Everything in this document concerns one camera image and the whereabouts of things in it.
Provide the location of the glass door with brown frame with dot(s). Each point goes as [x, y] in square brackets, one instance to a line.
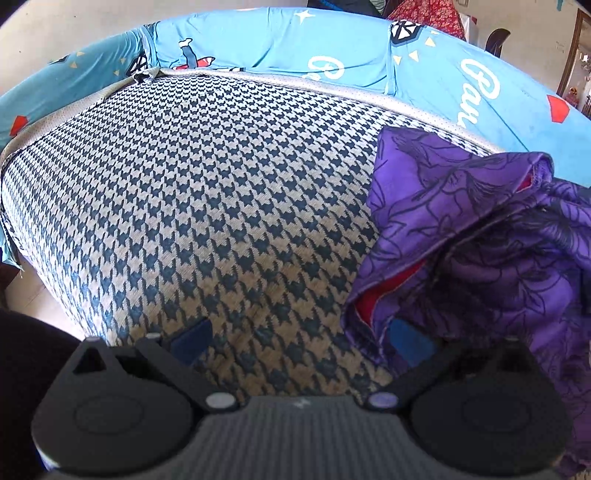
[572, 60]

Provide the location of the blue printed sofa cover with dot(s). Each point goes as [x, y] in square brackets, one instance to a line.
[286, 50]

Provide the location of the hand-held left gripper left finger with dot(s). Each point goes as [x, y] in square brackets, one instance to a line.
[191, 342]

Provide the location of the purple floral garment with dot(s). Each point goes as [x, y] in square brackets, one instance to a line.
[485, 240]

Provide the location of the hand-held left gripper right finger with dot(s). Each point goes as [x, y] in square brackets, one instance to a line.
[411, 342]

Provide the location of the dark blue-edged folded bedding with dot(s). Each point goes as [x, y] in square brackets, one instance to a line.
[346, 7]

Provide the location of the houndstooth sofa mat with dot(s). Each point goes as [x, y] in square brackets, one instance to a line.
[207, 207]

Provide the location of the red floral garment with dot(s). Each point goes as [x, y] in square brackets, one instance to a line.
[427, 16]

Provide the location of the dark wooden chair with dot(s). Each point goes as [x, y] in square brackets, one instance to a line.
[495, 41]

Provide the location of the table with white tablecloth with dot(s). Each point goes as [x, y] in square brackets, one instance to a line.
[471, 28]

